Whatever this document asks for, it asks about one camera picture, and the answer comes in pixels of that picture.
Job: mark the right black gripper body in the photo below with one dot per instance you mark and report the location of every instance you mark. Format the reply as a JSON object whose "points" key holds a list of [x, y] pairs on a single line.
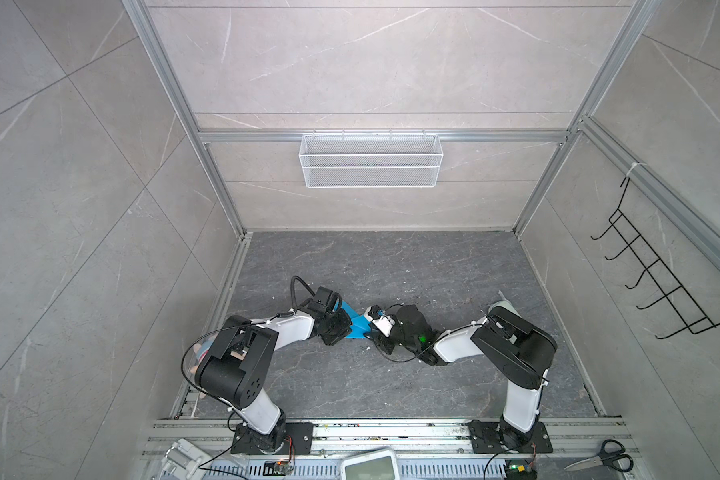
{"points": [[397, 338]]}

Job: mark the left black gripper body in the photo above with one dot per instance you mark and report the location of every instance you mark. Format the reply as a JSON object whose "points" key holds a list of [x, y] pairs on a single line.
{"points": [[339, 326]]}

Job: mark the blue square paper sheet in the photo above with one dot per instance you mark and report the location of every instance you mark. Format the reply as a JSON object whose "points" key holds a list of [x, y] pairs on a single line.
{"points": [[359, 324]]}

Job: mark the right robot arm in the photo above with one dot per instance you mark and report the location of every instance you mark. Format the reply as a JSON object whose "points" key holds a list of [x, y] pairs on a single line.
{"points": [[522, 352]]}

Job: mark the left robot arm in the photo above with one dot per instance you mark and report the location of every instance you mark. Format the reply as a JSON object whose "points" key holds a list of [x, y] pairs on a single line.
{"points": [[231, 364]]}

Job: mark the white display device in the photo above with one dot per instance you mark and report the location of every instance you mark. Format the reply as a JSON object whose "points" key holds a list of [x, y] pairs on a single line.
{"points": [[381, 464]]}

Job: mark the small orange circuit board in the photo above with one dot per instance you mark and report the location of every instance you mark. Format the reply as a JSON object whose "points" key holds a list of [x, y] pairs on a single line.
{"points": [[278, 468]]}

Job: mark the small green circuit board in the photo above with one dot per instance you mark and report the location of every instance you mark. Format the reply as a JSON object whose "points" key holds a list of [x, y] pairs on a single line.
{"points": [[519, 470]]}

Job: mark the white clamp device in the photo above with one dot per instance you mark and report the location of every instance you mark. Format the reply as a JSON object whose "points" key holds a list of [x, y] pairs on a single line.
{"points": [[184, 461]]}

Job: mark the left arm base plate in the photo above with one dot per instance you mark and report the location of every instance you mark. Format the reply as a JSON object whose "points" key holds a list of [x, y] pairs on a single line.
{"points": [[290, 437]]}

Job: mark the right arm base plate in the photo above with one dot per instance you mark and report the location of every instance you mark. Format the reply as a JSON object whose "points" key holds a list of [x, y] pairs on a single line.
{"points": [[490, 437]]}

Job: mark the white wire mesh basket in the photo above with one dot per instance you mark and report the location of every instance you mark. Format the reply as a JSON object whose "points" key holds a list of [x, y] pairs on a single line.
{"points": [[392, 160]]}

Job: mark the black handled scissors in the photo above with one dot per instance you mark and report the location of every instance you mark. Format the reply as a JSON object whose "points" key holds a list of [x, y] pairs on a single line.
{"points": [[612, 454]]}

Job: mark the black wire hook rack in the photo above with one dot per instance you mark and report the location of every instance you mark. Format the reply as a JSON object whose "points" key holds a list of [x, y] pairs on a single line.
{"points": [[671, 291]]}

